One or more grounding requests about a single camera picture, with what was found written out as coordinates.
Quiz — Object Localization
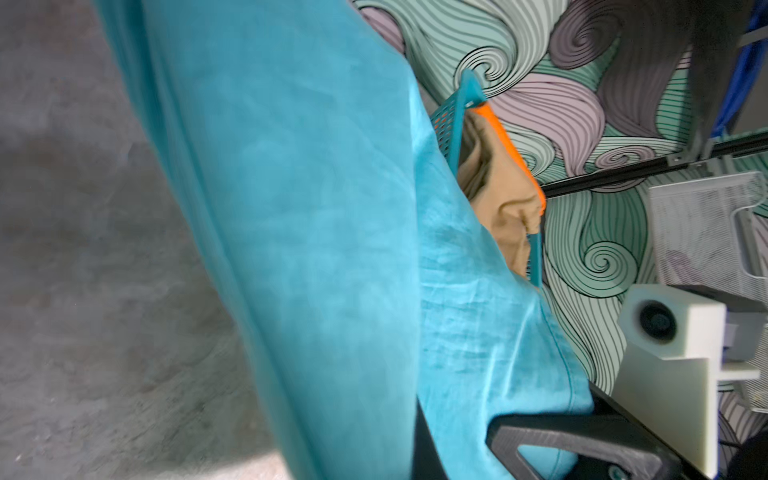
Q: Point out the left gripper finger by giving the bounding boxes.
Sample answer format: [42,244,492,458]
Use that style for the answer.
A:
[486,415,683,479]

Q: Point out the beige pants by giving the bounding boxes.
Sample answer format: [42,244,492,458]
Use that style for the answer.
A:
[457,111,542,276]

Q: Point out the orange pants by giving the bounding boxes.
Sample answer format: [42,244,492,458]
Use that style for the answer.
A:
[471,101,547,216]

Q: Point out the teal pants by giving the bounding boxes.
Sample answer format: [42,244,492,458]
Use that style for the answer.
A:
[95,1,593,479]

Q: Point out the teal plastic basket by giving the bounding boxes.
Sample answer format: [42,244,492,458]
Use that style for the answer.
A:
[428,68,545,288]

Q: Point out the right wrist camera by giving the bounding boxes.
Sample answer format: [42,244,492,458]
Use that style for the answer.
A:
[611,284,767,478]

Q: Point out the clear wall bin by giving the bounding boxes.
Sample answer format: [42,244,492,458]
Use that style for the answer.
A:
[648,171,767,303]

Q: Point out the black wall shelf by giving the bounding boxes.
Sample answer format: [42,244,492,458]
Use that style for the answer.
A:
[667,1,754,168]

